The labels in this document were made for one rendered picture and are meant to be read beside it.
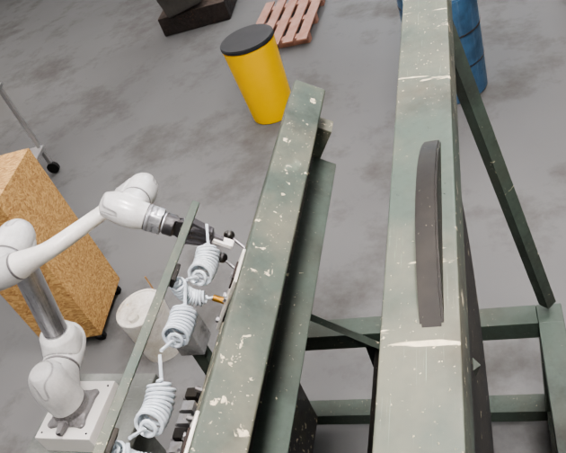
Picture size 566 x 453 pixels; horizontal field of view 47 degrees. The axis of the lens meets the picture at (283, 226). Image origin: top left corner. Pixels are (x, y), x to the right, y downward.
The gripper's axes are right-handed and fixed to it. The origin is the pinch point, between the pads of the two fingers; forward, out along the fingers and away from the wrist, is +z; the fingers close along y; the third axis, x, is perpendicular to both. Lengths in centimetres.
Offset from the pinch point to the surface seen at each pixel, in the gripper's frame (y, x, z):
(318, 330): -56, 20, 50
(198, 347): -86, 14, 4
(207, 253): 38, -40, -3
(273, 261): 51, -48, 12
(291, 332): 30, -49, 23
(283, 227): 51, -37, 12
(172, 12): -247, 549, -139
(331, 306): -136, 100, 74
